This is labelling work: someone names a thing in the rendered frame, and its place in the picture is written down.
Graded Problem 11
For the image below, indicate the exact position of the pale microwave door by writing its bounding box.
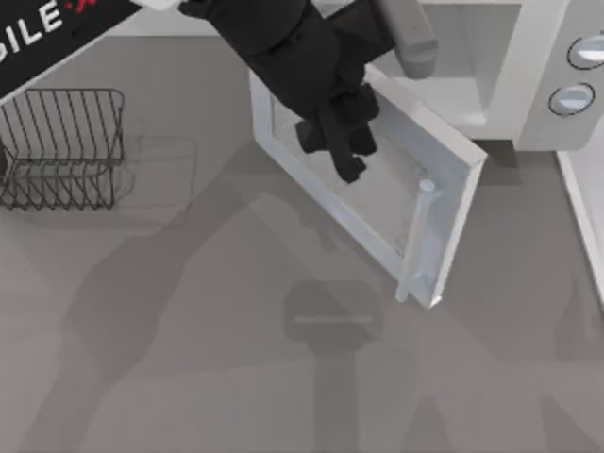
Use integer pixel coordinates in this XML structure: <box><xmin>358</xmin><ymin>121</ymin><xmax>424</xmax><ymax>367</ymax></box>
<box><xmin>248</xmin><ymin>62</ymin><xmax>488</xmax><ymax>310</ymax></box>

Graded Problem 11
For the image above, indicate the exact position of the pale grey rounded box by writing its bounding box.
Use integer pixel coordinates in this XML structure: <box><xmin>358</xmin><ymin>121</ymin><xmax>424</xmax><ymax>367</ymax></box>
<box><xmin>379</xmin><ymin>0</ymin><xmax>440</xmax><ymax>79</ymax></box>

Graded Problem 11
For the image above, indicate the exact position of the pale microwave oven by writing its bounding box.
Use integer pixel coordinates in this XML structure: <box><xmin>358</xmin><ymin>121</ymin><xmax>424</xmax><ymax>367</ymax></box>
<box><xmin>325</xmin><ymin>0</ymin><xmax>604</xmax><ymax>153</ymax></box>

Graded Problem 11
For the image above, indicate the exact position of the grey microwave knob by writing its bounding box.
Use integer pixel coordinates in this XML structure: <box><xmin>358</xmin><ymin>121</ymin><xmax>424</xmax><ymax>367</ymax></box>
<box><xmin>565</xmin><ymin>29</ymin><xmax>604</xmax><ymax>72</ymax></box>
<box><xmin>547</xmin><ymin>82</ymin><xmax>596</xmax><ymax>117</ymax></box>

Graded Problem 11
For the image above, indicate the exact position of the pale microwave door handle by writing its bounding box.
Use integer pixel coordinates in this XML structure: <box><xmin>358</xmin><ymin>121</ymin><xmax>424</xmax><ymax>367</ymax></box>
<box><xmin>394</xmin><ymin>178</ymin><xmax>445</xmax><ymax>304</ymax></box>

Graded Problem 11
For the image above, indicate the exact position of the dark wire basket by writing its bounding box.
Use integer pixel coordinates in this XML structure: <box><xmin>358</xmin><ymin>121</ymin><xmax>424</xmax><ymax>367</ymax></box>
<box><xmin>0</xmin><ymin>87</ymin><xmax>126</xmax><ymax>212</ymax></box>

